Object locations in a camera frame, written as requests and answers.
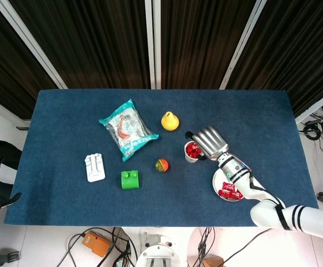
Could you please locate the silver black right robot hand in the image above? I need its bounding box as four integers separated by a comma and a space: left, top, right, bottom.
185, 125, 229, 162

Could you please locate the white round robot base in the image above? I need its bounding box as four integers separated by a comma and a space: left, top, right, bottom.
136, 233, 181, 267

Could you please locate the white paper cup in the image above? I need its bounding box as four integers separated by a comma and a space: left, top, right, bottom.
183, 140, 205, 164

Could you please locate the round metal plate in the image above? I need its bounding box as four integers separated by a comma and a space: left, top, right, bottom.
212, 169, 245, 202

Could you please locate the yellow toy pear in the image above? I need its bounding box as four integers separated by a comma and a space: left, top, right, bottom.
161, 111, 180, 132

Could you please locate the person in black clothes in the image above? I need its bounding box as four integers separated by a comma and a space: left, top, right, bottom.
0, 116, 23, 206

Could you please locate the green orange ball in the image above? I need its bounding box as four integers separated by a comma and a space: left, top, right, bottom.
155, 158, 170, 173

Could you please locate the black clamp tool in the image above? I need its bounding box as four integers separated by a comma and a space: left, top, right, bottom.
0, 250, 20, 266

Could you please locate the blue velvet table cloth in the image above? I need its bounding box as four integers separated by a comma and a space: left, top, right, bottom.
4, 88, 323, 228

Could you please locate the teal clear snack bag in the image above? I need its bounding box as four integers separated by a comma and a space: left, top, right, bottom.
98, 98, 160, 163

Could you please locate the green building block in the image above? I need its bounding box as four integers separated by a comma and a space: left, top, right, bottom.
120, 170, 143, 191

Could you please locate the dark brown pleated curtain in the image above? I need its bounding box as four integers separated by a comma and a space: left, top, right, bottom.
0, 0, 58, 120
227, 0, 323, 118
9, 0, 151, 90
160, 0, 258, 90

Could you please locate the white plastic block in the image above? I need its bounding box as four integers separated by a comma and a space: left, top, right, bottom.
84, 152, 106, 183

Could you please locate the orange box device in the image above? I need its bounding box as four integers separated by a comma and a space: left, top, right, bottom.
82, 230, 111, 258

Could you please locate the brown wooden object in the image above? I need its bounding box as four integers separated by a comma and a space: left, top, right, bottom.
202, 257, 225, 267

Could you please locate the white frame rail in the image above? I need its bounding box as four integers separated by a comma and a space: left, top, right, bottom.
295, 85, 323, 125
0, 92, 32, 123

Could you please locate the black cable loop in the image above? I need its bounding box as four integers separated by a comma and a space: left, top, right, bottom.
57, 233, 85, 267

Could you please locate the black cable bundle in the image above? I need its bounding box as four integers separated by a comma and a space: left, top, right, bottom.
111, 227, 136, 267
198, 227, 215, 267

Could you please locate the black coiled cable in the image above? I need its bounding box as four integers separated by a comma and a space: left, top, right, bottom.
302, 121, 322, 140

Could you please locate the white frame post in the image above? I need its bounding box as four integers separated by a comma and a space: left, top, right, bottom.
153, 0, 162, 90
218, 0, 268, 90
0, 0, 68, 90
144, 0, 156, 90

